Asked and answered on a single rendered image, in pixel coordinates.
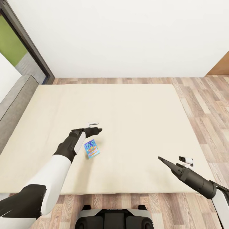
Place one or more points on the sliding door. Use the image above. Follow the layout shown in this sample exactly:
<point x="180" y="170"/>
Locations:
<point x="222" y="67"/>

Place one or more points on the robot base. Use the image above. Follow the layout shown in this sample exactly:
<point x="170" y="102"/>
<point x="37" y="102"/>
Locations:
<point x="90" y="218"/>

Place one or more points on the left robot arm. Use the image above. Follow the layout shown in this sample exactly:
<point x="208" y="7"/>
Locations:
<point x="40" y="194"/>

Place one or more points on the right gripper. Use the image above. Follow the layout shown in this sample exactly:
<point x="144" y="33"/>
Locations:
<point x="186" y="175"/>

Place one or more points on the bed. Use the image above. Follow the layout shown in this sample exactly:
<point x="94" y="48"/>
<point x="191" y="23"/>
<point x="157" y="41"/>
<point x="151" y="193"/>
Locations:
<point x="139" y="123"/>

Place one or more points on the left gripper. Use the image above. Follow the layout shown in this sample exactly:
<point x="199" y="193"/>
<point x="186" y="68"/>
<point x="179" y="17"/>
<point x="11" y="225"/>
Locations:
<point x="94" y="131"/>

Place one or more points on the board game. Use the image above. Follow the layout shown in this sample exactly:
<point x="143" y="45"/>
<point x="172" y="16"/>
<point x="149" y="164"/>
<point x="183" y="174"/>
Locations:
<point x="91" y="149"/>

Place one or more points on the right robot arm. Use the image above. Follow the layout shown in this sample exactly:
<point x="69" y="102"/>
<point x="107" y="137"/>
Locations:
<point x="209" y="189"/>

